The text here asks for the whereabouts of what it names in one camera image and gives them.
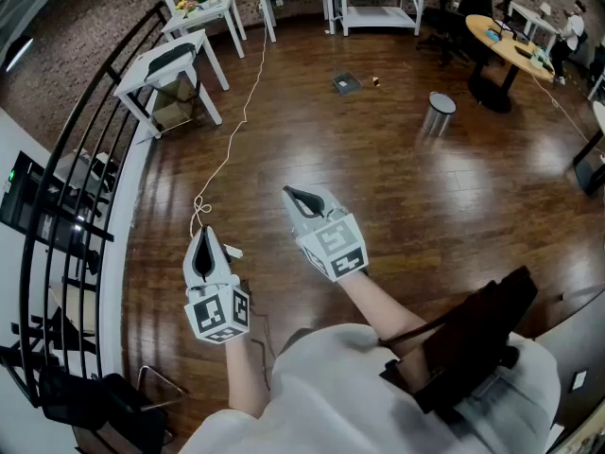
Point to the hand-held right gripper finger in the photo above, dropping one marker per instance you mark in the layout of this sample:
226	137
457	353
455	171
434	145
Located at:
294	215
326	201

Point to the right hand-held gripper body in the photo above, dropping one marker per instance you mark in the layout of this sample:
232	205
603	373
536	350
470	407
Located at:
333	246

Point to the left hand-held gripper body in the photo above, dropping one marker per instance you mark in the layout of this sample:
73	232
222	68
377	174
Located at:
215	312

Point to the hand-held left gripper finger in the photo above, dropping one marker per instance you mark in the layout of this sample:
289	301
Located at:
189	265
219	263

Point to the person's left forearm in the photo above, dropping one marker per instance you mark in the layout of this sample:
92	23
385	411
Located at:
246	376

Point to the dark brown shoulder bag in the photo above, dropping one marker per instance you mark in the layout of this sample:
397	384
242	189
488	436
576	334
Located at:
472	343

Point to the person's right forearm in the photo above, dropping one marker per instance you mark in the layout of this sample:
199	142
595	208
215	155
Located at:
378	305

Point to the black metal railing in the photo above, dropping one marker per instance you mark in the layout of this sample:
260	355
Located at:
94	231

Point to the metal trash can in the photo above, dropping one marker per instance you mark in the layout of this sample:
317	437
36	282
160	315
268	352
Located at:
437	116

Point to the person's white garment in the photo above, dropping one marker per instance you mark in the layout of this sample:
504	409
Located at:
331	395

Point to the cardboard box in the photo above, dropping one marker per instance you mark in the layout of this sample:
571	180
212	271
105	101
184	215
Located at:
172	107

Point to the black cabinet with green light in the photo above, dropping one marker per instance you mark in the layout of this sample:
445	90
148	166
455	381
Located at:
21	192

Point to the white shelf unit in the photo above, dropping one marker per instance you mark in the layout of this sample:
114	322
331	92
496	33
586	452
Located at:
378	16

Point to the orange flower pot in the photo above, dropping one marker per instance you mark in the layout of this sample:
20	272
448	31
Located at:
191	5

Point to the blue item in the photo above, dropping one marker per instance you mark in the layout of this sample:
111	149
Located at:
494	35

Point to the yellow flower pot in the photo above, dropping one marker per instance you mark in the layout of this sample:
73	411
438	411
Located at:
181	7

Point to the round wooden table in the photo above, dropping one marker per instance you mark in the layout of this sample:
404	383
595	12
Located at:
510	47

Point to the green white packet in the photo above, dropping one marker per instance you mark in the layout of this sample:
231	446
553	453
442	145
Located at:
542	59

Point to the white table with black leg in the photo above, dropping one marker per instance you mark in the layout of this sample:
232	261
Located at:
588	168

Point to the white desk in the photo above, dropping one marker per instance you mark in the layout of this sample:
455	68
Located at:
529	14

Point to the metal chair frame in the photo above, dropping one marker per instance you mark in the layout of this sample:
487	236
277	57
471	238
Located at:
163	388

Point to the white wall socket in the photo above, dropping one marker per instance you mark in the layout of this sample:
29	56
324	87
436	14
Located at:
579	381

